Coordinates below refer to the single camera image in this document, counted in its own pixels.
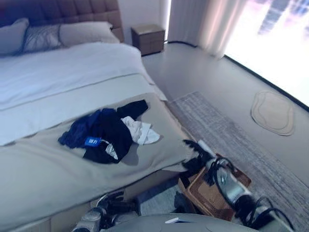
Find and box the beige oval floor mat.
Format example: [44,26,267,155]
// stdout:
[251,90,296,137]

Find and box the brown tufted headboard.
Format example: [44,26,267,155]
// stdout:
[0,0,125,44]

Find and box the beige bed with blanket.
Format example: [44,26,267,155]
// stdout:
[0,42,194,232]

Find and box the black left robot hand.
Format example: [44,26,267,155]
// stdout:
[96,190,139,218]

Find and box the grey robot torso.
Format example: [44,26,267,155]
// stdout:
[106,212,242,232]

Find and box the white garment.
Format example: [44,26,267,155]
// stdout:
[120,116,161,146]

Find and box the grey plain pillow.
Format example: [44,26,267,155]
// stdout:
[0,17,30,57]

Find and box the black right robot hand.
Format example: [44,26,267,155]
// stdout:
[181,139,217,172]

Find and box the brown woven laundry basket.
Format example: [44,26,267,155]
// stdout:
[178,153,252,222]

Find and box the brown wooden nightstand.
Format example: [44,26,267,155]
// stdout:
[130,23,166,57]

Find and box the white duvet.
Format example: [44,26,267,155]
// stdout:
[0,42,168,146]

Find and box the grey patterned pillow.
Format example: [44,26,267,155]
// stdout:
[22,23,65,53]

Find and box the grey textured rug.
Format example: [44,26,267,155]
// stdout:
[166,90,309,232]

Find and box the white sheer curtain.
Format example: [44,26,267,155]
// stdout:
[167,0,244,60]

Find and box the black garment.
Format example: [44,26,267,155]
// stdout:
[83,99,149,165]

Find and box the beige long pillow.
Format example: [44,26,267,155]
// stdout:
[58,21,120,47]

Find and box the blue garment with label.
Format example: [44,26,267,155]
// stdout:
[57,108,114,149]

